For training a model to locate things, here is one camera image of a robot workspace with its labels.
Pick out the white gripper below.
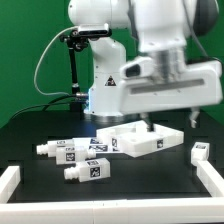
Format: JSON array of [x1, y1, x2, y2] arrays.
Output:
[[118, 60, 223, 131]]

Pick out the white square table top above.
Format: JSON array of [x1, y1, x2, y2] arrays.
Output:
[[96, 120, 184, 158]]

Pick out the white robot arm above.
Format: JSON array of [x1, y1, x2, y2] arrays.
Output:
[[68, 0, 223, 126]]

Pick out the white marker sheet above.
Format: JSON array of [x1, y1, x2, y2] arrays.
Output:
[[73, 137, 119, 153]]

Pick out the white U-shaped fence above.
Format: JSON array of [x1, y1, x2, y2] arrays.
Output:
[[0, 161, 224, 224]]

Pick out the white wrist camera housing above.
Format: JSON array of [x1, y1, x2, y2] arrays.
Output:
[[120, 56, 155, 79]]

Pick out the grey camera on stand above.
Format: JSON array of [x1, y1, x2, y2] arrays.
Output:
[[72, 23, 111, 38]]

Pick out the black cables on table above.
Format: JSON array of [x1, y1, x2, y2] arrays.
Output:
[[9, 94, 88, 122]]

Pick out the black camera stand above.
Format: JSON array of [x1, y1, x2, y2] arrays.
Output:
[[59, 31, 88, 113]]

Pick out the grey camera cable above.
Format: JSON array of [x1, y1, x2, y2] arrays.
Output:
[[33, 27, 78, 98]]

